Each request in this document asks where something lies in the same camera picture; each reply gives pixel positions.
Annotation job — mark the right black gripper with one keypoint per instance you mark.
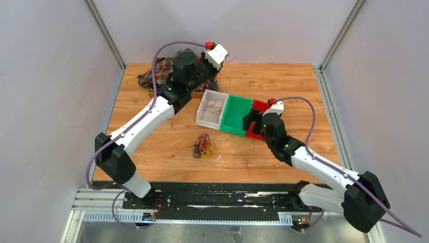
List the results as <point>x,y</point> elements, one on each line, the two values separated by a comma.
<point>255,116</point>

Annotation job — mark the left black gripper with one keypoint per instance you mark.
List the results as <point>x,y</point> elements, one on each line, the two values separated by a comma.
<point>204,60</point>

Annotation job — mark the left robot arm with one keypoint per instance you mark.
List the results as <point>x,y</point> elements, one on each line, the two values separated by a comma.
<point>113,151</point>

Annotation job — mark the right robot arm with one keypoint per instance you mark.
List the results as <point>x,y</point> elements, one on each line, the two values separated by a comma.
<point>360,198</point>

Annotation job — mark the red plastic bin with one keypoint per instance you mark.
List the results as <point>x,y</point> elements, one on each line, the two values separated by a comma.
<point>257,105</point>

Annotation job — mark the green plastic bin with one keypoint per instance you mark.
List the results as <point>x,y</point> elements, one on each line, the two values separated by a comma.
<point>236,109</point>

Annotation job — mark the plaid shirt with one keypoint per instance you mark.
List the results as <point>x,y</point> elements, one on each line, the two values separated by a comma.
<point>162,70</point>

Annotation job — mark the white plastic bin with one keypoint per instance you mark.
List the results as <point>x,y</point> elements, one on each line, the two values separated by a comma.
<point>210,110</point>

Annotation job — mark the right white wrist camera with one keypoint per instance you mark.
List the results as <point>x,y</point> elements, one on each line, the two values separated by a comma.
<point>275,106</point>

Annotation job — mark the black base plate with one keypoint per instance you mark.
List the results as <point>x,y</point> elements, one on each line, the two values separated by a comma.
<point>219,201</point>

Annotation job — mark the aluminium frame rail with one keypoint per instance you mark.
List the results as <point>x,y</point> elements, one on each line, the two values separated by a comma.
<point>98,216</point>

